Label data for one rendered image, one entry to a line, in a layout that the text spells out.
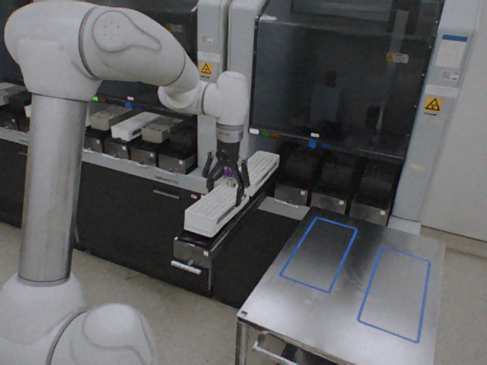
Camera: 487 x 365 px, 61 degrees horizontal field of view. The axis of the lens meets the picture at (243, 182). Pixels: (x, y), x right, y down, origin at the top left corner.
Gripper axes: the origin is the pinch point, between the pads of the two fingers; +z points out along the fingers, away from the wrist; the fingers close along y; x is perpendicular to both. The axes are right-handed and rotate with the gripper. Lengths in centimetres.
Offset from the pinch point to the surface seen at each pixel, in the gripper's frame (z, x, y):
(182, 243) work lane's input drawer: 9.0, -21.2, -3.5
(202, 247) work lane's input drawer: 8.4, -20.6, 3.2
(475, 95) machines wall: -26, 147, 81
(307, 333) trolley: 9, -40, 42
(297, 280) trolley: 7.1, -23.4, 34.5
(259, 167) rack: -1.9, 28.1, 1.7
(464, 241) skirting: 66, 156, 101
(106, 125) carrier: -1, 36, -81
